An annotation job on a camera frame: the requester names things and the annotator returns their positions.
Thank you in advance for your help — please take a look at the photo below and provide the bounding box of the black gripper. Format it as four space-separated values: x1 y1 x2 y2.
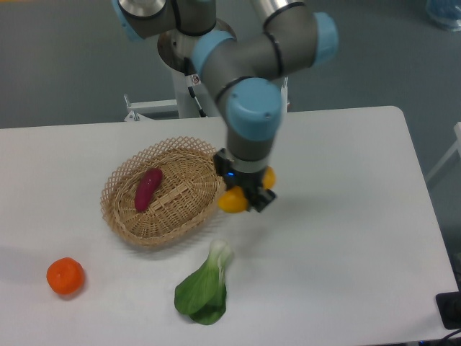
212 148 277 213

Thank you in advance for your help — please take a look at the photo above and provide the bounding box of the yellow mango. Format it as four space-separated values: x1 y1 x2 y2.
218 166 277 213

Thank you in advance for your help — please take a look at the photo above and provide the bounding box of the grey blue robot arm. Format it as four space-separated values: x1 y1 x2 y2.
112 1 339 213

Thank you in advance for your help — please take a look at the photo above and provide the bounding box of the woven wicker basket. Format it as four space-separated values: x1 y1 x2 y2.
100 136 225 247

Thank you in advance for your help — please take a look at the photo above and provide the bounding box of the purple sweet potato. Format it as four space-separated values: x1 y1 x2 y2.
134 168 163 212

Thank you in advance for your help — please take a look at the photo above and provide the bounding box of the green bok choy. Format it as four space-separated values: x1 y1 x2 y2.
174 240 233 325

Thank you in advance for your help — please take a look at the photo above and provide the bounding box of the orange tangerine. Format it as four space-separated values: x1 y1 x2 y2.
46 257 86 296

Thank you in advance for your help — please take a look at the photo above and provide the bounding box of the black device at table edge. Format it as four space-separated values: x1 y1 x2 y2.
435 291 460 329

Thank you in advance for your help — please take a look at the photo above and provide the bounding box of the blue plastic bag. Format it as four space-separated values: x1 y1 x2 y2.
426 0 460 32

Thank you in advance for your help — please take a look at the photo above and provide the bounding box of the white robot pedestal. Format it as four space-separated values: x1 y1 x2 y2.
123 19 291 123

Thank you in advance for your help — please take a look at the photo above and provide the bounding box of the black cable on pedestal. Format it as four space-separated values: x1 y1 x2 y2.
183 57 209 119

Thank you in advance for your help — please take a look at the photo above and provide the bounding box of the white frame at right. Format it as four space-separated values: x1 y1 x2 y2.
425 122 460 188

